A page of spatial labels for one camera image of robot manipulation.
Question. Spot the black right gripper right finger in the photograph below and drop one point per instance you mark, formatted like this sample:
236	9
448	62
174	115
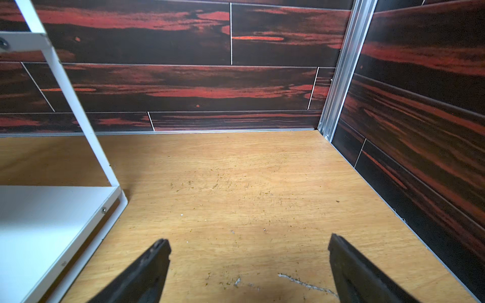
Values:
357	279

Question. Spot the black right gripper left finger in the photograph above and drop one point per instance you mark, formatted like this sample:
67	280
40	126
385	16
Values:
143	280

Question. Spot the white two-tier metal shelf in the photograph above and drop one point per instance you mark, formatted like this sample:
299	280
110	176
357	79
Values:
49	233

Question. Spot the aluminium right corner post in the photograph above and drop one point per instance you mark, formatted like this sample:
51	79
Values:
354	38

